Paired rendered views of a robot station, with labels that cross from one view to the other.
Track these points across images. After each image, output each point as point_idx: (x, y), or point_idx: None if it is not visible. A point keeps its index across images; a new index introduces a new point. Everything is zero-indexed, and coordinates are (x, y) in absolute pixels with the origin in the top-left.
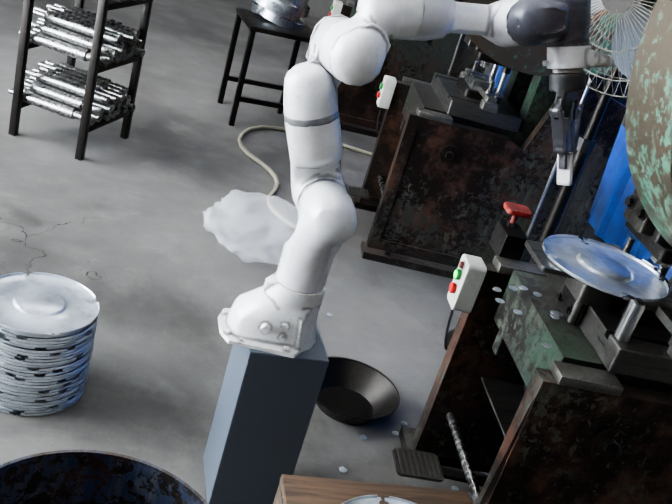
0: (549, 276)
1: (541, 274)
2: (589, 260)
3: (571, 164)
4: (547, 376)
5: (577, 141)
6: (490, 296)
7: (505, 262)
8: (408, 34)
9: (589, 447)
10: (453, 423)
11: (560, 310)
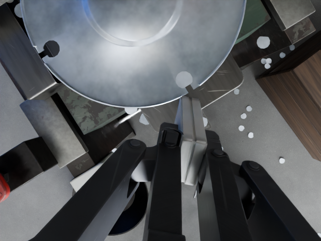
0: (61, 88)
1: (52, 100)
2: (144, 22)
3: (194, 122)
4: (302, 28)
5: (121, 151)
6: (94, 142)
7: (69, 150)
8: None
9: None
10: (131, 115)
11: None
